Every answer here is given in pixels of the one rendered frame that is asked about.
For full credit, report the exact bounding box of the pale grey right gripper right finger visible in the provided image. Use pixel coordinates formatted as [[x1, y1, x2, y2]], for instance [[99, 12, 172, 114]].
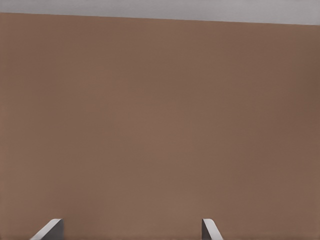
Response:
[[201, 218, 223, 240]]

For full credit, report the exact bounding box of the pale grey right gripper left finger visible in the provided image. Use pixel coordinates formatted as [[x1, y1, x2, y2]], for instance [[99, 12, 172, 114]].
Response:
[[29, 218, 64, 240]]

